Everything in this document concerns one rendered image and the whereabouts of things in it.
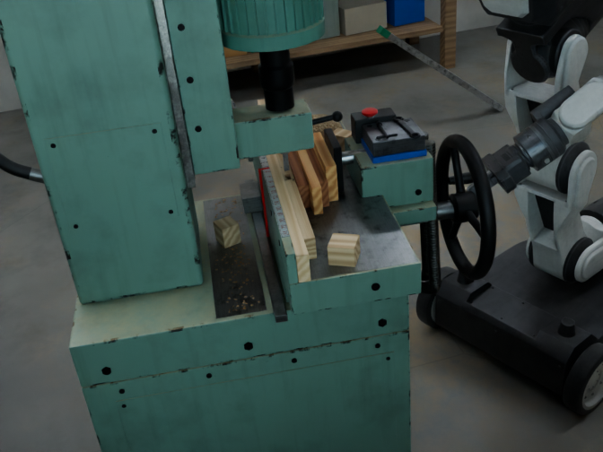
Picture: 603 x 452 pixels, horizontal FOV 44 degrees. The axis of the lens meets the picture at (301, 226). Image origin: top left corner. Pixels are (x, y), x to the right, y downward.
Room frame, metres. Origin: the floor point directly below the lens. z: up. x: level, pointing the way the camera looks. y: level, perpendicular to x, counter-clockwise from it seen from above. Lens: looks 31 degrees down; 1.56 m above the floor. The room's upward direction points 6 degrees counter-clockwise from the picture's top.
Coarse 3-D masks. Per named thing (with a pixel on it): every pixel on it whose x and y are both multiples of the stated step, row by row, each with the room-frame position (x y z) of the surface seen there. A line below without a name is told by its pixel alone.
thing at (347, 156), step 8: (328, 128) 1.29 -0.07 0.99; (328, 136) 1.25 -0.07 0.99; (328, 144) 1.24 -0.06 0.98; (336, 144) 1.21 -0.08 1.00; (336, 152) 1.20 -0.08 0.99; (344, 152) 1.25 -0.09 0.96; (352, 152) 1.25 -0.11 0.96; (336, 160) 1.20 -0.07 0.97; (344, 160) 1.24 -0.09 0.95; (352, 160) 1.24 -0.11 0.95; (336, 168) 1.20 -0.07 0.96
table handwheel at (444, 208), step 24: (456, 144) 1.27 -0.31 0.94; (456, 168) 1.30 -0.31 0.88; (480, 168) 1.19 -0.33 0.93; (456, 192) 1.28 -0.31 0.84; (480, 192) 1.16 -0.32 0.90; (456, 216) 1.24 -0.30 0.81; (480, 216) 1.14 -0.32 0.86; (456, 240) 1.31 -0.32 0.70; (456, 264) 1.26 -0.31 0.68; (480, 264) 1.14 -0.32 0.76
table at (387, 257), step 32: (352, 192) 1.21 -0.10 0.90; (320, 224) 1.10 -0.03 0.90; (352, 224) 1.09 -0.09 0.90; (384, 224) 1.08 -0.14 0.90; (320, 256) 1.00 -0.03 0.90; (384, 256) 0.98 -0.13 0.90; (416, 256) 0.97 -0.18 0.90; (288, 288) 0.95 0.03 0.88; (320, 288) 0.94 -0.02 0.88; (352, 288) 0.94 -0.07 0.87; (384, 288) 0.95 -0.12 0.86; (416, 288) 0.96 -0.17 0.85
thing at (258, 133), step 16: (240, 112) 1.23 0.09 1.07; (256, 112) 1.22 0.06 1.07; (272, 112) 1.21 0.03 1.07; (288, 112) 1.20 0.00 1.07; (304, 112) 1.20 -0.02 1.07; (240, 128) 1.18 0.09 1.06; (256, 128) 1.18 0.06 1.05; (272, 128) 1.19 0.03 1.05; (288, 128) 1.19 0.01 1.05; (304, 128) 1.19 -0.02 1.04; (240, 144) 1.18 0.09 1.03; (256, 144) 1.18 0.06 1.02; (272, 144) 1.19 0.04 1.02; (288, 144) 1.19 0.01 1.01; (304, 144) 1.19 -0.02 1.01
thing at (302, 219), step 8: (288, 192) 1.16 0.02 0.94; (296, 192) 1.15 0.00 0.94; (296, 200) 1.12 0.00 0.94; (296, 208) 1.10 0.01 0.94; (304, 208) 1.09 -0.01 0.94; (296, 216) 1.07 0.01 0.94; (304, 216) 1.07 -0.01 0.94; (304, 224) 1.04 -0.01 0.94; (304, 232) 1.02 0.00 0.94; (312, 232) 1.01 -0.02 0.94; (304, 240) 1.00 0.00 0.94; (312, 240) 1.00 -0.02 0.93; (312, 248) 1.00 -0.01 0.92; (312, 256) 1.00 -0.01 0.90
